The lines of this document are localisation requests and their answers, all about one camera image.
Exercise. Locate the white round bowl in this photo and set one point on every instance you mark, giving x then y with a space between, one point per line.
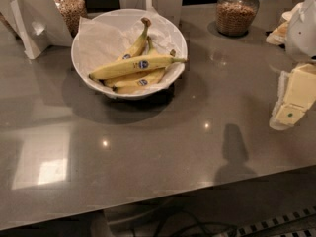
106 37

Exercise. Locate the left white folded card stand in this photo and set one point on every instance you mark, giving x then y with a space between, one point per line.
38 23

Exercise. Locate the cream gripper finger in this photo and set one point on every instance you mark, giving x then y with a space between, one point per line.
296 94
279 28

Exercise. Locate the lower yellow banana with sticker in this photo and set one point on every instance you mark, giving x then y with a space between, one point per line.
142 78

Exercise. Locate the glass jar of grains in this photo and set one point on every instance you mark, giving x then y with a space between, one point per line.
234 17
72 11

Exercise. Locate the black white striped strip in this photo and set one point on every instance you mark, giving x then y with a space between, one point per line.
272 224

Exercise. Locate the left glass jar of grains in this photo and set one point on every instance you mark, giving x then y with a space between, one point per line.
72 11

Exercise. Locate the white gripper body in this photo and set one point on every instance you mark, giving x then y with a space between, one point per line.
302 34

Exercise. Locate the right glass jar of grains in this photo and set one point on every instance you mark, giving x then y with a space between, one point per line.
234 17

